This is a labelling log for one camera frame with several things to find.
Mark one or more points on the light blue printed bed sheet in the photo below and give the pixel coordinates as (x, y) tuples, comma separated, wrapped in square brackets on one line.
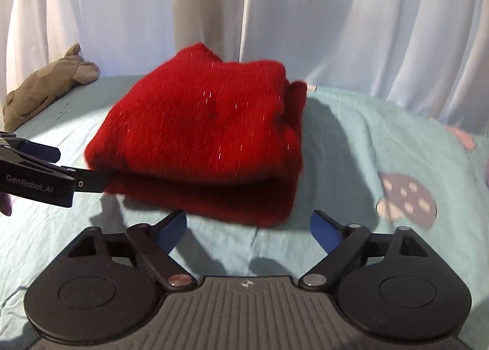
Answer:
[(363, 151)]

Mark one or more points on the person's left hand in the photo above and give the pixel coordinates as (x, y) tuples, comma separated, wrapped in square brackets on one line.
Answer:
[(4, 205)]

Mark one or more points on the white curtain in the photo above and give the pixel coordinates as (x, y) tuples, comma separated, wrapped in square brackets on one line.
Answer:
[(344, 10)]

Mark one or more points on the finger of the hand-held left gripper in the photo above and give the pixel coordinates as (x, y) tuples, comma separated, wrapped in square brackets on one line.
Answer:
[(91, 181), (38, 150)]

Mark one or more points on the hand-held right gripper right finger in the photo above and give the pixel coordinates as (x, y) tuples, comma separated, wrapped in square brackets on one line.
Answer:
[(324, 231)]

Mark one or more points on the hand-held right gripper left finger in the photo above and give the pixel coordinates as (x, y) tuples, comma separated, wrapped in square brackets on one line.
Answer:
[(174, 231)]

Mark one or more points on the grey plush toy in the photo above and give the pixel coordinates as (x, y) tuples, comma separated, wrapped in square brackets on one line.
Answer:
[(42, 86)]

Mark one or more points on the red knit sweater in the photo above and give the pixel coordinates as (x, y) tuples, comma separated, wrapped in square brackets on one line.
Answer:
[(198, 132)]

